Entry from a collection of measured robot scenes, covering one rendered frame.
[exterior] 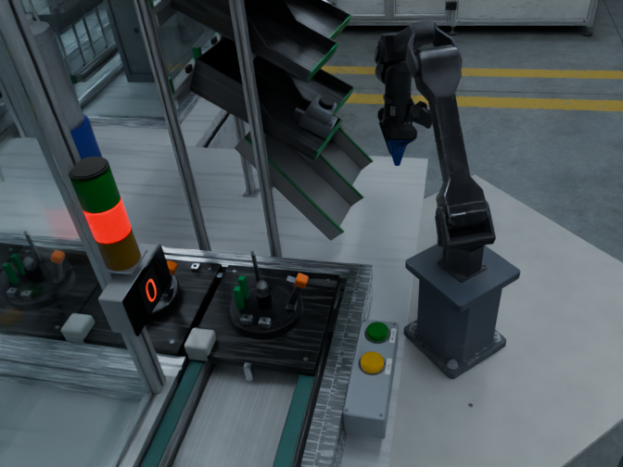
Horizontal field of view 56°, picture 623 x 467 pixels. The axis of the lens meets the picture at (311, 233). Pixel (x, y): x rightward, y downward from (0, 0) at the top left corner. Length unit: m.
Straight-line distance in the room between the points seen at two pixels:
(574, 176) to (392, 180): 1.81
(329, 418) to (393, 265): 0.50
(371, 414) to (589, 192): 2.41
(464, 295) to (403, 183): 0.66
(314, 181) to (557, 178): 2.15
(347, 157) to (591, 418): 0.76
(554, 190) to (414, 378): 2.16
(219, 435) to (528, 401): 0.55
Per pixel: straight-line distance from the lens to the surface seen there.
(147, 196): 1.72
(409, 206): 1.54
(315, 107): 1.15
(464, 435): 1.10
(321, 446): 0.97
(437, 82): 1.04
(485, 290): 1.04
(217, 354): 1.08
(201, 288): 1.21
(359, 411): 0.99
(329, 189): 1.31
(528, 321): 1.28
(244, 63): 1.06
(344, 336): 1.10
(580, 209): 3.09
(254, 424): 1.05
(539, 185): 3.21
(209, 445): 1.04
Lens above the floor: 1.78
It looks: 39 degrees down
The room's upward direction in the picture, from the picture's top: 6 degrees counter-clockwise
